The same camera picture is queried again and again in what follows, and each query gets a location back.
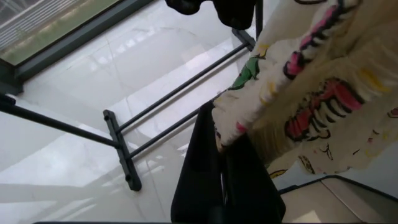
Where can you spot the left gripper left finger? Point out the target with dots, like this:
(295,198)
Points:
(199,174)

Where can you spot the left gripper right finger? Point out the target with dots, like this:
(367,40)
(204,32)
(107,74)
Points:
(248,186)

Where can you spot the cream printed garment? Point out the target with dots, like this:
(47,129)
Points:
(326,62)

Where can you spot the black short-sleeved shirt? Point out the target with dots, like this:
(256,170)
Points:
(233,12)

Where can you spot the black clothes rack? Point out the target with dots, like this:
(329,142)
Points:
(122,149)

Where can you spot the window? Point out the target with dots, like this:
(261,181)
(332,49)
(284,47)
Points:
(46,28)

